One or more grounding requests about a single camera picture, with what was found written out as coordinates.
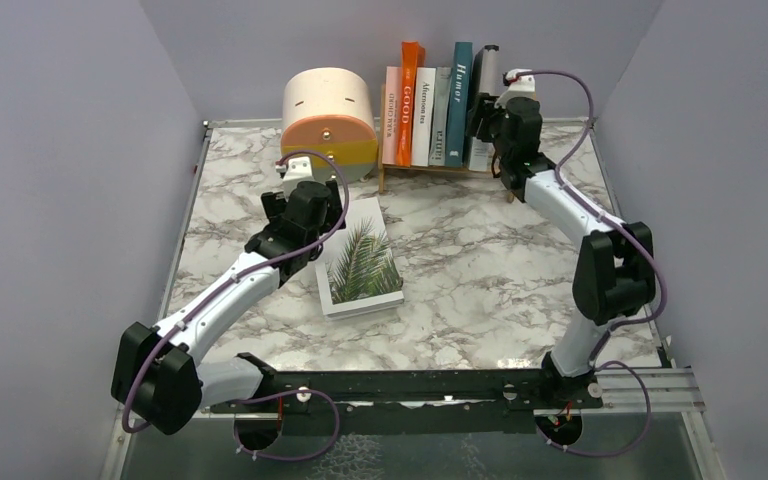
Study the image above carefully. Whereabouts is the grey white cover book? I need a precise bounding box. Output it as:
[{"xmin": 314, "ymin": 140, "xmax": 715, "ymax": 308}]
[{"xmin": 466, "ymin": 44, "xmax": 499, "ymax": 172}]

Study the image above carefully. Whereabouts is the dark teal book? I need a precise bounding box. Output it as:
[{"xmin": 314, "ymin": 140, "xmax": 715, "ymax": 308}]
[{"xmin": 444, "ymin": 42, "xmax": 473, "ymax": 168}]

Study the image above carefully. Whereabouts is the grey landscape cover book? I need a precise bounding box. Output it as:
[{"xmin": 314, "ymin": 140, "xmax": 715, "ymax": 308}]
[{"xmin": 429, "ymin": 67, "xmax": 451, "ymax": 167}]

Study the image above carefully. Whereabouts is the palm leaf cover book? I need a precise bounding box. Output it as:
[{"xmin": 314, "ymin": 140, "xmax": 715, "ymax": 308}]
[{"xmin": 315, "ymin": 197, "xmax": 404, "ymax": 320}]

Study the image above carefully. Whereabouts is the orange fashion show book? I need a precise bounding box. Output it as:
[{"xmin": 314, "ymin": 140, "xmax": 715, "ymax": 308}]
[{"xmin": 396, "ymin": 41, "xmax": 425, "ymax": 167}]

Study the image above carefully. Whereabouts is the pink flower cover book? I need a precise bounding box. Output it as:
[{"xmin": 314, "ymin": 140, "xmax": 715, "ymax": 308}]
[{"xmin": 382, "ymin": 66, "xmax": 401, "ymax": 165}]

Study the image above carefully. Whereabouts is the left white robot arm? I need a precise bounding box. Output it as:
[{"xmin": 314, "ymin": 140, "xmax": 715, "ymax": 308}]
[{"xmin": 111, "ymin": 180, "xmax": 350, "ymax": 435}]

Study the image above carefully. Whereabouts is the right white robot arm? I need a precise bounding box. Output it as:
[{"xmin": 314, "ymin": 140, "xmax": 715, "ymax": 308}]
[{"xmin": 466, "ymin": 93, "xmax": 656, "ymax": 407}]

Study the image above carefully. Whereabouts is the wooden book rack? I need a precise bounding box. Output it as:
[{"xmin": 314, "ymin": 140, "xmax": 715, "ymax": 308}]
[{"xmin": 375, "ymin": 117, "xmax": 496, "ymax": 195}]

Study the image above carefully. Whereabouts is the cream and orange bread box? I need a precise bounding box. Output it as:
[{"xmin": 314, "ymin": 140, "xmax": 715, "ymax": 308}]
[{"xmin": 280, "ymin": 67, "xmax": 378, "ymax": 182}]

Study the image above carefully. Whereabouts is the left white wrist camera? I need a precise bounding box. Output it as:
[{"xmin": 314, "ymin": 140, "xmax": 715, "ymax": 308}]
[{"xmin": 275, "ymin": 155, "xmax": 314, "ymax": 197}]

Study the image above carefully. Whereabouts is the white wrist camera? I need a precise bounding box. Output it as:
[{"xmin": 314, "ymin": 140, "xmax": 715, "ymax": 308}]
[
  {"xmin": 275, "ymin": 155, "xmax": 314, "ymax": 197},
  {"xmin": 495, "ymin": 69, "xmax": 537, "ymax": 109}
]

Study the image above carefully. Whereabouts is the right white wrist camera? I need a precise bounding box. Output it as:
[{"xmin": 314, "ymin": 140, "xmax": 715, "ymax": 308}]
[{"xmin": 495, "ymin": 69, "xmax": 537, "ymax": 109}]

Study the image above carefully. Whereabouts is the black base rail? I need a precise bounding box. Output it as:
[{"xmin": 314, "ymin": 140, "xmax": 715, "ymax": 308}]
[{"xmin": 211, "ymin": 368, "xmax": 603, "ymax": 436}]

